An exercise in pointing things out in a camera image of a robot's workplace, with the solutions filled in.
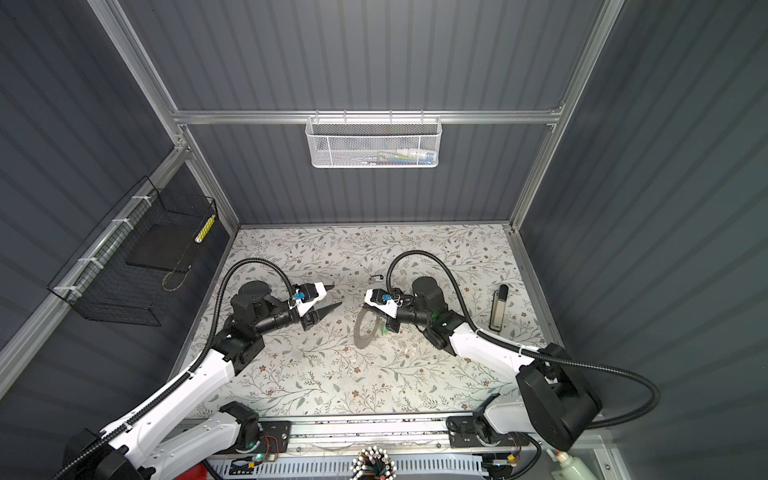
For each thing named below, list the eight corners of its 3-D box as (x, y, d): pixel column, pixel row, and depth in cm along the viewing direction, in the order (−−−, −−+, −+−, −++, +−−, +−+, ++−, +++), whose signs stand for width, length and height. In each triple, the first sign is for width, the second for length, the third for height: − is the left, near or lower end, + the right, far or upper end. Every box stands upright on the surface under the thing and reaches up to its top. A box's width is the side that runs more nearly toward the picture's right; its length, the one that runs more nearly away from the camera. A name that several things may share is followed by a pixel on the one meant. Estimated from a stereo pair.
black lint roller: (487, 329, 94) (491, 322, 90) (493, 290, 103) (497, 282, 99) (500, 333, 93) (504, 326, 89) (505, 293, 102) (510, 286, 98)
